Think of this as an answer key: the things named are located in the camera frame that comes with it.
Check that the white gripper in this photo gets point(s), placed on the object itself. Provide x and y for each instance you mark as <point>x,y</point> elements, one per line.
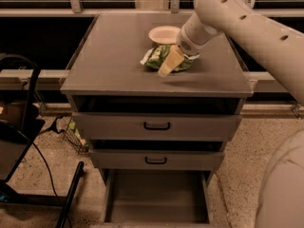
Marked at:
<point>186,44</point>

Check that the green jalapeno chip bag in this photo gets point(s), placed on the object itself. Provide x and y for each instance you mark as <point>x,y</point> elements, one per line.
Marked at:
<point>155,56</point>

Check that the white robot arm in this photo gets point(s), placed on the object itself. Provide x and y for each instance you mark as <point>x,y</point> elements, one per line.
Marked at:
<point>280,50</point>

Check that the grey drawer cabinet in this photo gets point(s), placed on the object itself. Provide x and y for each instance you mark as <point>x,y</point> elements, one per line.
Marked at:
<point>109,65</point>

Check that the grey top drawer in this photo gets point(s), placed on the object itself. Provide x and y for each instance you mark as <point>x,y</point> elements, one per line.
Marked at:
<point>192,119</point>

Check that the grey drawer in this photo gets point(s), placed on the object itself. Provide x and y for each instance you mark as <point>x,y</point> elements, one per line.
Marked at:
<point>131,155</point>
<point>156,199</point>
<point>192,119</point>

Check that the grey middle drawer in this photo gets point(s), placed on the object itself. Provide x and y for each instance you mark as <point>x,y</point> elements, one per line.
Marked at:
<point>131,155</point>

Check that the grey bottom drawer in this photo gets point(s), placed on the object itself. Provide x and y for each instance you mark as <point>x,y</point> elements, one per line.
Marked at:
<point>156,199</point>

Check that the white paper bowl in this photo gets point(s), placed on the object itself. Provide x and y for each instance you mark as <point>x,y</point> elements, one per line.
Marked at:
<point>164,35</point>

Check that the black cart stand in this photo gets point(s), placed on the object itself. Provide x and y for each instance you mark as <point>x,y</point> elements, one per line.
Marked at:
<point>20,127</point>

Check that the black top drawer handle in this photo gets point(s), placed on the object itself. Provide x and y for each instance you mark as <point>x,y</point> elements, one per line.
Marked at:
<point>157,126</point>

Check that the black drawer handle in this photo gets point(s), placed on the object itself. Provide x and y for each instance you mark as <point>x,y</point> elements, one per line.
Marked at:
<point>157,126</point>
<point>160,161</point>

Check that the black middle drawer handle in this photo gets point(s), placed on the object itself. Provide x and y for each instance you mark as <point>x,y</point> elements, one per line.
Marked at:
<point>160,161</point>

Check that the wire basket with bags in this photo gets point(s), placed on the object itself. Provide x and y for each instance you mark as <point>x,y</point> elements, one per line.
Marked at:
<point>73,137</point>

